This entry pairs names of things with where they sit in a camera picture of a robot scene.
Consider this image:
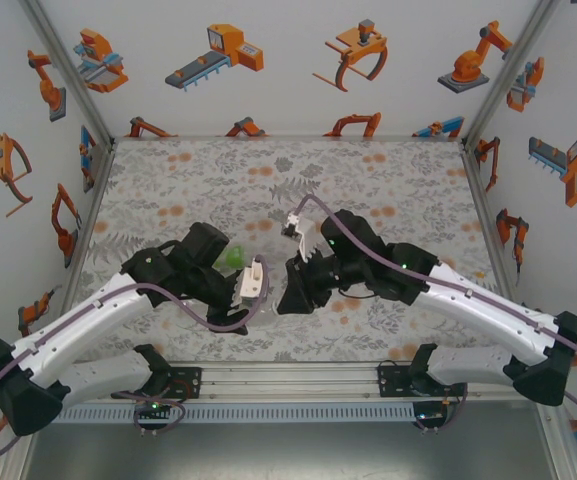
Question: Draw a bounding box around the green label plastic bottle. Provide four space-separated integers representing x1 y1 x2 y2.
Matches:
215 243 244 271

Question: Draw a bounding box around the floral patterned table mat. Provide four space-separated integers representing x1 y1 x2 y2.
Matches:
70 138 519 364

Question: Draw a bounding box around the left controller circuit board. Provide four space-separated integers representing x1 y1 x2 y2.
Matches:
135 397 174 419

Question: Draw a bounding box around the controller circuit board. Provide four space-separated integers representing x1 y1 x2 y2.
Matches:
135 397 174 419
414 405 450 424

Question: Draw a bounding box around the right controller circuit board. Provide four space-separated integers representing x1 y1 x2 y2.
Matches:
414 405 450 424

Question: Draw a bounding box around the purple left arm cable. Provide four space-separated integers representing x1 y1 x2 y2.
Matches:
0 257 272 461

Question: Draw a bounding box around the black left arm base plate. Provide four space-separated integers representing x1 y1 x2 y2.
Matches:
167 367 203 401

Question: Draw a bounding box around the aluminium table edge rail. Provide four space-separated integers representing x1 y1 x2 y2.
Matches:
22 360 559 404

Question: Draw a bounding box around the short purple base cable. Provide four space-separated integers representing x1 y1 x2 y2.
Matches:
132 398 189 439
414 384 469 436

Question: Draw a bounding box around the white slotted cable duct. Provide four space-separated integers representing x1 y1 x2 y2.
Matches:
52 402 417 425

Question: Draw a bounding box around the aluminium side frame rail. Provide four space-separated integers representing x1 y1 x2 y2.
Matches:
42 142 119 364
460 144 522 306

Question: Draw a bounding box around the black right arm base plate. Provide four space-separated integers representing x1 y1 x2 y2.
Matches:
376 362 414 399

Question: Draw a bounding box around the thin aluminium wall rail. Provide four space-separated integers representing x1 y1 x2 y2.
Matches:
110 133 467 144

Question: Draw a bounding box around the aluminium frame post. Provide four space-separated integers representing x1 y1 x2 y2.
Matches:
20 0 118 146
460 0 564 149
535 399 577 480

